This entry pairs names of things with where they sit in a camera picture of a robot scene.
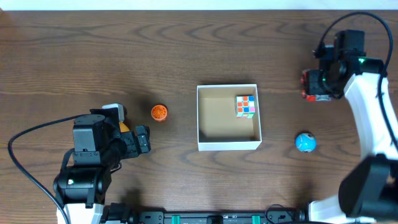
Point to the colourful puzzle cube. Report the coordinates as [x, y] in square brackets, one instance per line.
[245, 107]

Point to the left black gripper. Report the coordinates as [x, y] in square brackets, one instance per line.
[142, 139]

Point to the orange white toy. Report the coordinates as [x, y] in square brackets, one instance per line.
[121, 115]

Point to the white cardboard box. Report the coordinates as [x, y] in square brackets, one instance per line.
[218, 128]

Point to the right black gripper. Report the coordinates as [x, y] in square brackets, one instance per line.
[313, 83]

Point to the blue toy ball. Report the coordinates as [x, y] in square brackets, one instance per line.
[305, 142]

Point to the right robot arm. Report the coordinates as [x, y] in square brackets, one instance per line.
[369, 192]

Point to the red toy truck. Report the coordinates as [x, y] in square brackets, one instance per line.
[314, 98]

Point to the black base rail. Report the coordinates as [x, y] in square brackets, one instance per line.
[217, 217]

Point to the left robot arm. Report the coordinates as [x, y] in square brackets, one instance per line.
[101, 142]

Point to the orange ribbed toy ball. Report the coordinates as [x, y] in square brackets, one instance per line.
[159, 113]

